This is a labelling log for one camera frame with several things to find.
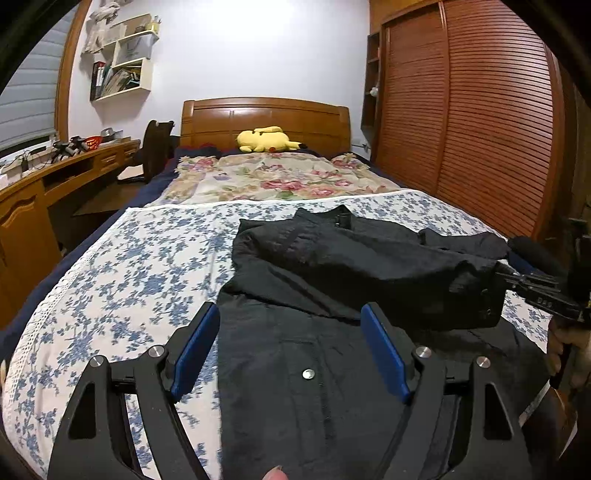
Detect blue floral bedsheet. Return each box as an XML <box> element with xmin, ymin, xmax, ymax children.
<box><xmin>7</xmin><ymin>190</ymin><xmax>555</xmax><ymax>480</ymax></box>

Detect wooden louvred wardrobe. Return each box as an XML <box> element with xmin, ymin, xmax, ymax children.
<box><xmin>360</xmin><ymin>0</ymin><xmax>578</xmax><ymax>238</ymax></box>

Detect pink floral quilt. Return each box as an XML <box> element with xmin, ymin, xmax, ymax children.
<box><xmin>145</xmin><ymin>151</ymin><xmax>402</xmax><ymax>207</ymax></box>

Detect dark wooden chair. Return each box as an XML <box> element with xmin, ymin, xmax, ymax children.
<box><xmin>117</xmin><ymin>119</ymin><xmax>175</xmax><ymax>185</ymax></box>

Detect person's right hand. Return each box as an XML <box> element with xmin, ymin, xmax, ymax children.
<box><xmin>549</xmin><ymin>318</ymin><xmax>591</xmax><ymax>391</ymax></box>

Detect yellow plush toy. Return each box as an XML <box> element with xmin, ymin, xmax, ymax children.
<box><xmin>237</xmin><ymin>126</ymin><xmax>308</xmax><ymax>154</ymax></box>

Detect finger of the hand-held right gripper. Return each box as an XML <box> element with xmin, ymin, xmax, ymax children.
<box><xmin>495</xmin><ymin>270</ymin><xmax>583</xmax><ymax>320</ymax></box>
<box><xmin>507</xmin><ymin>257</ymin><xmax>570</xmax><ymax>284</ymax></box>

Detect wooden headboard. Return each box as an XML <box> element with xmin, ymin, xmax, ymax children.
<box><xmin>180</xmin><ymin>97</ymin><xmax>352</xmax><ymax>158</ymax></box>

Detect white wall shelf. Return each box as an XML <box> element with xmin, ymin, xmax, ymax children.
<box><xmin>81</xmin><ymin>14</ymin><xmax>162</xmax><ymax>102</ymax></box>

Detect black tools on desk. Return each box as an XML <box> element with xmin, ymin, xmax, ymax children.
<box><xmin>52</xmin><ymin>136</ymin><xmax>90</xmax><ymax>161</ymax></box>

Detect row of books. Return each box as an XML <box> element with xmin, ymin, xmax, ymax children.
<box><xmin>90</xmin><ymin>60</ymin><xmax>145</xmax><ymax>100</ymax></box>

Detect wooden window frame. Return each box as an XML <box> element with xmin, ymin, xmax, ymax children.
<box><xmin>54</xmin><ymin>0</ymin><xmax>93</xmax><ymax>141</ymax></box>

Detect wooden desk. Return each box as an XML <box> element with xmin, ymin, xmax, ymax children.
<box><xmin>0</xmin><ymin>137</ymin><xmax>141</xmax><ymax>324</ymax></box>

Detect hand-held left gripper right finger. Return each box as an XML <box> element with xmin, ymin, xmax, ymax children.
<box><xmin>361</xmin><ymin>302</ymin><xmax>539</xmax><ymax>480</ymax></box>

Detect white cloth bundle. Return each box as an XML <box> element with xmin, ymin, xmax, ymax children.
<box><xmin>84</xmin><ymin>0</ymin><xmax>123</xmax><ymax>54</ymax></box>

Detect black jacket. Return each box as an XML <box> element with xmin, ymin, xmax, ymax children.
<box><xmin>216</xmin><ymin>206</ymin><xmax>561</xmax><ymax>480</ymax></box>

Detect grey window blind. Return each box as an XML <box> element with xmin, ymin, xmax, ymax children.
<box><xmin>0</xmin><ymin>16</ymin><xmax>78</xmax><ymax>160</ymax></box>

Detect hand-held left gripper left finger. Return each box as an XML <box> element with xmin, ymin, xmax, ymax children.
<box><xmin>46</xmin><ymin>302</ymin><xmax>222</xmax><ymax>480</ymax></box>

